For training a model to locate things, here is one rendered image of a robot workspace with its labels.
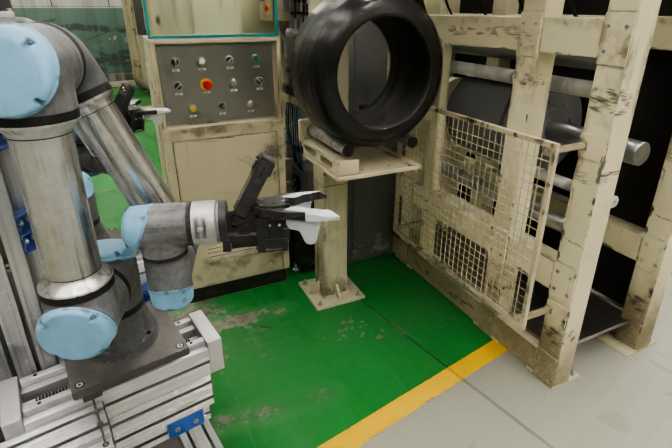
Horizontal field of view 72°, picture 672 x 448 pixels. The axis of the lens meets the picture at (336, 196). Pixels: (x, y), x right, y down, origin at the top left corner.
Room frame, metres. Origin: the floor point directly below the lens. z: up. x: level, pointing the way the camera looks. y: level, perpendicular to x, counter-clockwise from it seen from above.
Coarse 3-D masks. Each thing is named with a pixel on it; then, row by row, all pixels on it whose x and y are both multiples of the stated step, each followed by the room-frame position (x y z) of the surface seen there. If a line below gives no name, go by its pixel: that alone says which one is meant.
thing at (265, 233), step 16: (224, 208) 0.70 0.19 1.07; (256, 208) 0.70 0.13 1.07; (272, 208) 0.70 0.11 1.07; (224, 224) 0.69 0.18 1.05; (240, 224) 0.71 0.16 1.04; (256, 224) 0.69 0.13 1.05; (272, 224) 0.70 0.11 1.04; (224, 240) 0.69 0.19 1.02; (240, 240) 0.70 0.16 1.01; (256, 240) 0.71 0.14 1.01; (272, 240) 0.70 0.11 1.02; (288, 240) 0.70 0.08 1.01
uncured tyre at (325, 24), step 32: (352, 0) 1.65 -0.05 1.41; (384, 0) 1.67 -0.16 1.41; (320, 32) 1.61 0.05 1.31; (352, 32) 1.61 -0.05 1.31; (384, 32) 1.98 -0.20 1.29; (416, 32) 1.91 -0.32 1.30; (320, 64) 1.58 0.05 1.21; (416, 64) 1.96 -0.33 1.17; (320, 96) 1.58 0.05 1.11; (384, 96) 1.98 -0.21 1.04; (416, 96) 1.90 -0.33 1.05; (320, 128) 1.79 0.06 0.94; (352, 128) 1.62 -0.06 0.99; (384, 128) 1.67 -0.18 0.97
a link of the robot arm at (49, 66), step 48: (0, 48) 0.61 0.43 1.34; (48, 48) 0.65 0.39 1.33; (0, 96) 0.60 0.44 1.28; (48, 96) 0.62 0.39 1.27; (48, 144) 0.64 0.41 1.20; (48, 192) 0.63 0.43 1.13; (48, 240) 0.63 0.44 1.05; (96, 240) 0.69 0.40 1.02; (48, 288) 0.63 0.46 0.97; (96, 288) 0.64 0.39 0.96; (48, 336) 0.60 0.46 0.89; (96, 336) 0.62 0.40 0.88
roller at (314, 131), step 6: (312, 126) 1.92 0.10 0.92; (312, 132) 1.88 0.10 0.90; (318, 132) 1.84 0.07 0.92; (324, 132) 1.81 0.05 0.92; (318, 138) 1.83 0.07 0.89; (324, 138) 1.77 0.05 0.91; (330, 138) 1.73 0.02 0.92; (336, 138) 1.72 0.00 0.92; (330, 144) 1.71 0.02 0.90; (336, 144) 1.67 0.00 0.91; (342, 144) 1.64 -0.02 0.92; (348, 144) 1.63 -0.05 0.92; (336, 150) 1.67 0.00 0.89; (342, 150) 1.62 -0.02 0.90; (348, 150) 1.62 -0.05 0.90; (348, 156) 1.62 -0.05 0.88
